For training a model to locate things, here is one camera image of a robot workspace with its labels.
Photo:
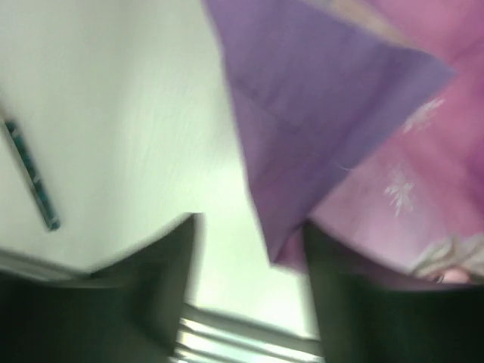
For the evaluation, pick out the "purple pink snowflake placemat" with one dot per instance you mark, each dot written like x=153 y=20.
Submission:
x=366 y=118

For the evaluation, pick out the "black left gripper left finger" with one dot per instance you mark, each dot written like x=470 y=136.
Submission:
x=128 y=311

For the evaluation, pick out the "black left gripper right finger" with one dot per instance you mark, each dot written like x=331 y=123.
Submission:
x=367 y=312

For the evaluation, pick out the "knife with teal handle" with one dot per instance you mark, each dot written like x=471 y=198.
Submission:
x=31 y=174

